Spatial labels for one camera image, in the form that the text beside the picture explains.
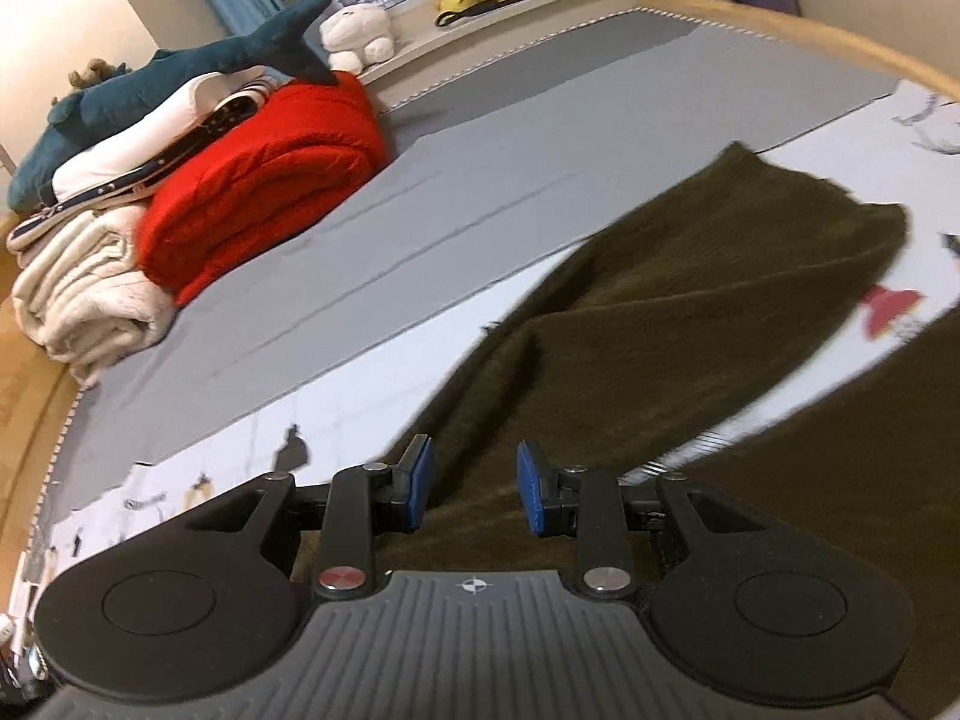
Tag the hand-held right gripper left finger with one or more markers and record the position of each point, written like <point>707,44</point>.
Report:
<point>418,484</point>

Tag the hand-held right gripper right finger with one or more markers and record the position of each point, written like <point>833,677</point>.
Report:
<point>531,487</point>

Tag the red folded quilt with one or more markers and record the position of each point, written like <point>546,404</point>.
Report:
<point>270,180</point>

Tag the cream folded blanket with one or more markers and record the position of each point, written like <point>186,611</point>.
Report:
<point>82,292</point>

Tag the white folded garment dark trim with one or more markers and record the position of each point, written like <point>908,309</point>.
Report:
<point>150,169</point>

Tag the grey mattress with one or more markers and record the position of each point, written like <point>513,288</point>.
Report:
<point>540,60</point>

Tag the white seal plush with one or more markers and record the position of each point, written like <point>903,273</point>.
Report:
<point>356,34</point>

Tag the white windowsill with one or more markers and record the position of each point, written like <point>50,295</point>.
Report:
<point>480,26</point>

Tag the teal shark plush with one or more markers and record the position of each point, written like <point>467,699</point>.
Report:
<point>172,75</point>

